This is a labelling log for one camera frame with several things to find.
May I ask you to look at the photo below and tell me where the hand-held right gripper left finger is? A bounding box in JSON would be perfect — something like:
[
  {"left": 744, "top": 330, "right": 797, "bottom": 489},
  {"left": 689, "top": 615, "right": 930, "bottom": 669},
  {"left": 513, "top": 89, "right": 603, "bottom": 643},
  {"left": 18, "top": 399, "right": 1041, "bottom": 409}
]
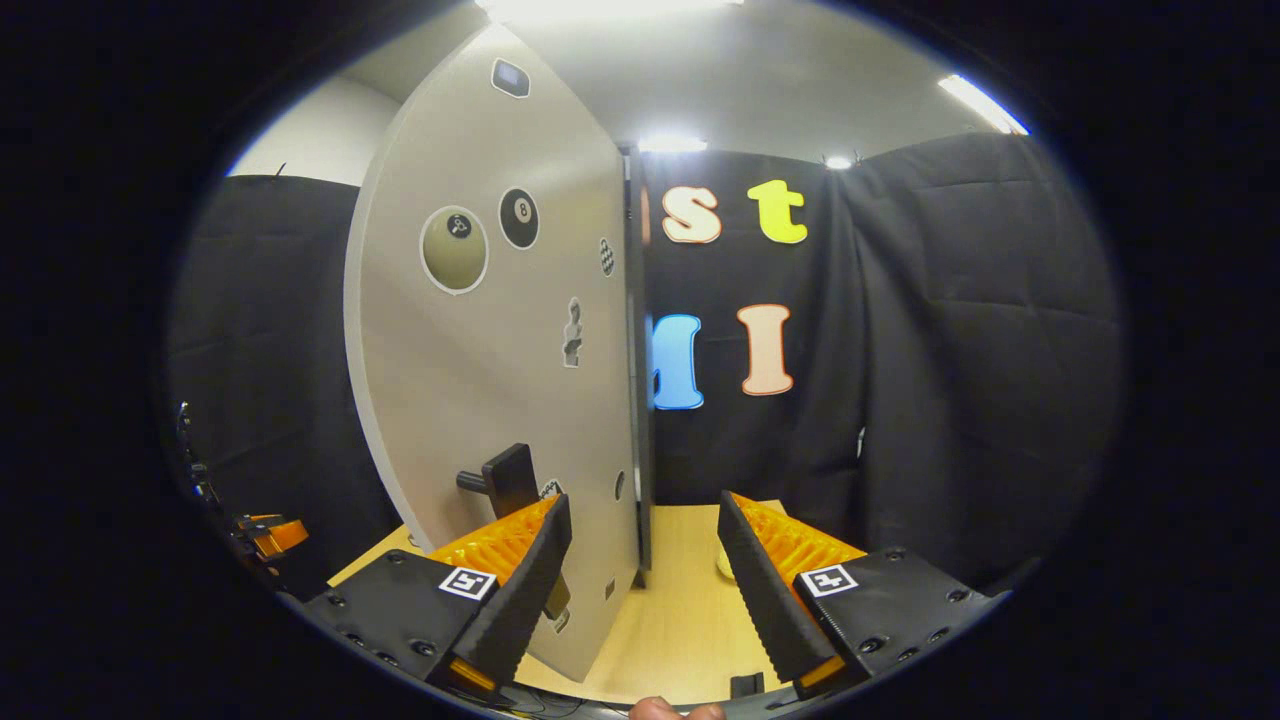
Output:
[{"left": 300, "top": 493, "right": 574, "bottom": 701}]

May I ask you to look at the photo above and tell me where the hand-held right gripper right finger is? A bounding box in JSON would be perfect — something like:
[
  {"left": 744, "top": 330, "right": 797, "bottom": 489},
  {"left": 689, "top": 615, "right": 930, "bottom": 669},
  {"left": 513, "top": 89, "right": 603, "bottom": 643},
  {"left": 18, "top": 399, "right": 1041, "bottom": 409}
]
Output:
[{"left": 717, "top": 490, "right": 1006, "bottom": 699}]

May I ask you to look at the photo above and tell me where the dark grey cabinet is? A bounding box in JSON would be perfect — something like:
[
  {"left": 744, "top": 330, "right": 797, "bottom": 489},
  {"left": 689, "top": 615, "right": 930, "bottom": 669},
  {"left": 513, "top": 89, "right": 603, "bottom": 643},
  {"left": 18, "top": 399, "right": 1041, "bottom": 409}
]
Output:
[{"left": 620, "top": 145, "right": 658, "bottom": 589}]

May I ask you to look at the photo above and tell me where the grey cabinet door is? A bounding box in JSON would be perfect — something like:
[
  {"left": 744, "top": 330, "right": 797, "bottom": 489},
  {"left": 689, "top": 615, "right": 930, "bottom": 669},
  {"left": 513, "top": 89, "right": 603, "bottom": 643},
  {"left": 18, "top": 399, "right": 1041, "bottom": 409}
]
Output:
[{"left": 343, "top": 22, "right": 646, "bottom": 684}]

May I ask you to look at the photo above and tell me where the black backdrop cloth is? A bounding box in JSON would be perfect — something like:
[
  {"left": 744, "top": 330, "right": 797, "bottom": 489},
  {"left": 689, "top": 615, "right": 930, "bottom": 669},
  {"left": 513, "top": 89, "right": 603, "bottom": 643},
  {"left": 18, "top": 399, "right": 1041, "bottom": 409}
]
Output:
[{"left": 165, "top": 130, "right": 1126, "bottom": 601}]

